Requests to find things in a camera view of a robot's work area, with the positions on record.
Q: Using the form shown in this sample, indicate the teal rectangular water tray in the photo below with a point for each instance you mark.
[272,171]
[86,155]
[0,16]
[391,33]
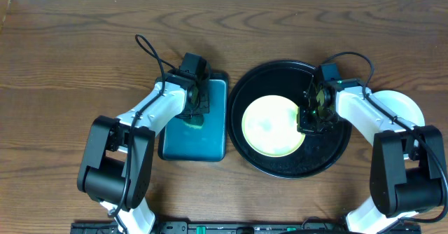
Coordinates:
[179,142]

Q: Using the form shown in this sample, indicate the yellow plate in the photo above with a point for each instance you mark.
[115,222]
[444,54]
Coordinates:
[269,126]

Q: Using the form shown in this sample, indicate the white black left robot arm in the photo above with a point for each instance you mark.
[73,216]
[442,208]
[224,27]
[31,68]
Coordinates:
[117,161]

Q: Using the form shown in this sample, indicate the pale green plate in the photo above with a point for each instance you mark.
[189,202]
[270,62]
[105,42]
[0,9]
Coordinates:
[402,105]

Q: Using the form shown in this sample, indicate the black round tray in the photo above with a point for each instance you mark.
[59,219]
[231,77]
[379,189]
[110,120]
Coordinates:
[290,79]

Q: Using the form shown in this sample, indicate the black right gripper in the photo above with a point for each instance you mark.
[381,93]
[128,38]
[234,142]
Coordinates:
[303,125]

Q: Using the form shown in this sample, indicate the green and yellow sponge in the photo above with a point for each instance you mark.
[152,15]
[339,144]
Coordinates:
[195,122]

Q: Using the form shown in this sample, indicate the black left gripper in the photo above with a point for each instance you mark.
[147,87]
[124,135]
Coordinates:
[199,107]

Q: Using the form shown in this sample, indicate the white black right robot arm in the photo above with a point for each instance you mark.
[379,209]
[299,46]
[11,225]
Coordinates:
[408,170]

